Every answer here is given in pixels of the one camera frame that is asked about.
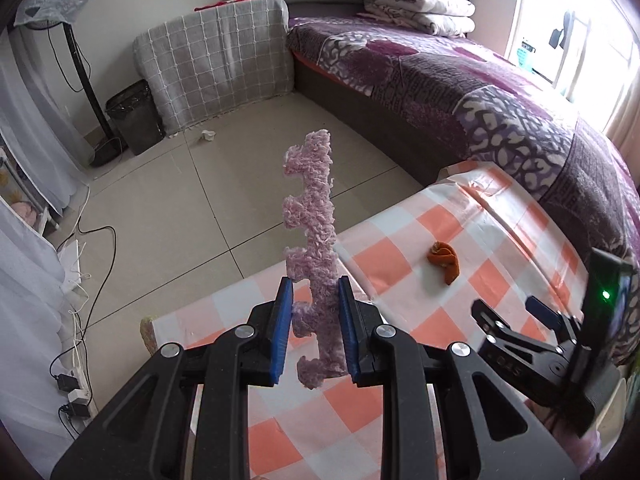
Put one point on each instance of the small tissue scrap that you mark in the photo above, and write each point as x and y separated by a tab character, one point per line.
207	135

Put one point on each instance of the black waste bin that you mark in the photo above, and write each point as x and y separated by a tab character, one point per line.
135	120

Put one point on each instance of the beige curtain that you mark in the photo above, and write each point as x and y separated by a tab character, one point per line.
627	110

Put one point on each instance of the bed with purple blanket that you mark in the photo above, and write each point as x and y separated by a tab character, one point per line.
490	90

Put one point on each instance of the dark bed frame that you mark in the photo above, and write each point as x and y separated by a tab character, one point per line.
380	125

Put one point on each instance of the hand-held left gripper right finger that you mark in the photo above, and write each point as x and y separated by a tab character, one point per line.
347	330

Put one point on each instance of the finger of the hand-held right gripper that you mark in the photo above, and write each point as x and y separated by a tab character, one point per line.
500	332
550	316

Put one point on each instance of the bright window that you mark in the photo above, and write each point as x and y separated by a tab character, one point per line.
575	10

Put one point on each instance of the orange peel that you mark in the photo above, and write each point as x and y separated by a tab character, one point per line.
444	260

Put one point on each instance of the pink foam strip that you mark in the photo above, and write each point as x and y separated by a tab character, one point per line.
317	220

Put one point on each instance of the white power strip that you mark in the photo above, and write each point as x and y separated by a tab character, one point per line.
80	380

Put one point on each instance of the black power adapter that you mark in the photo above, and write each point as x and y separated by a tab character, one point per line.
66	383

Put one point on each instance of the folded floral quilts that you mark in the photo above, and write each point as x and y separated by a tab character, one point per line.
420	5

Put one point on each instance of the orange checkered tablecloth table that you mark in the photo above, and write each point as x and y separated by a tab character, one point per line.
450	220

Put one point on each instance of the grey checked cloth cover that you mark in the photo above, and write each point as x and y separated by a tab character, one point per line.
215	60

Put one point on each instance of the white sheer curtain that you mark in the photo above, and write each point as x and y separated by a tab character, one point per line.
30	140

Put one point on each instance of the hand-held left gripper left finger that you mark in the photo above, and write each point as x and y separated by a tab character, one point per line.
282	330

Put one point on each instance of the red cloth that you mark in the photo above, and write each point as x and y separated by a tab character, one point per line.
225	2

